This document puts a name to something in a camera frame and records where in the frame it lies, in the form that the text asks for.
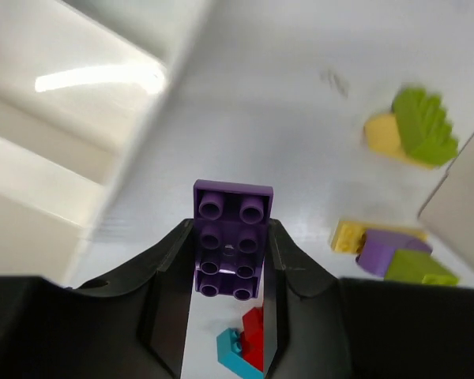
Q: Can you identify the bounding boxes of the lime green lego brick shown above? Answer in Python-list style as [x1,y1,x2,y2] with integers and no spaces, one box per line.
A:
[384,250,459,287]

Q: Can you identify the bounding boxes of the right white plastic container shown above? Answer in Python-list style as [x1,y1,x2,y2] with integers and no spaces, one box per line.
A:
[419,134,474,271]

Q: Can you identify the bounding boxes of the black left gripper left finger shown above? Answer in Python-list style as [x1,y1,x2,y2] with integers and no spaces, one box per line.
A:
[0,219,194,378]

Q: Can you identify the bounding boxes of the left white plastic container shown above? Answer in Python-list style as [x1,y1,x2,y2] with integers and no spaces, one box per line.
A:
[0,1,213,283]

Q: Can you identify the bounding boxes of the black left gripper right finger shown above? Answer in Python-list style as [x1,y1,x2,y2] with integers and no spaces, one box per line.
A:
[263,220,474,379]

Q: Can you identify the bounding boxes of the green leaf lego piece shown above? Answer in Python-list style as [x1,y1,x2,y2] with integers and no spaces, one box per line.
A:
[392,86,459,167]

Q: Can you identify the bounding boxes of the teal lego brick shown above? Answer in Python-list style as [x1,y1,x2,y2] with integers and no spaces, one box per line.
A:
[216,328,264,379]

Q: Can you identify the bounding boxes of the red lego cluster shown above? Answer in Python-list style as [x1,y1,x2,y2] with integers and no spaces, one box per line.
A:
[240,306,264,372]

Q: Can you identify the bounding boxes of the pale yellow lego plate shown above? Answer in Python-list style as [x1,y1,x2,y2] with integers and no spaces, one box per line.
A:
[330,219,427,254]

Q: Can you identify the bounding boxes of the purple curved lego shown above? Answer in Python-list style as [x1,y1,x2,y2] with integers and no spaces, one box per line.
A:
[355,229,432,277]

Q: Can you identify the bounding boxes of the purple lego plate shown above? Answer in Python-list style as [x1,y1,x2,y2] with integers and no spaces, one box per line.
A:
[194,179,273,301]

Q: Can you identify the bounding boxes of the yellow lego base piece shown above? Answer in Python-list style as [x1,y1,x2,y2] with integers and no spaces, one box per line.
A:
[363,113,435,170]

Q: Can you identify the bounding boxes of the white plastic container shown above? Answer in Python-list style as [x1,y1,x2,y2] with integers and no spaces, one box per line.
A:
[0,1,213,283]
[419,134,474,271]

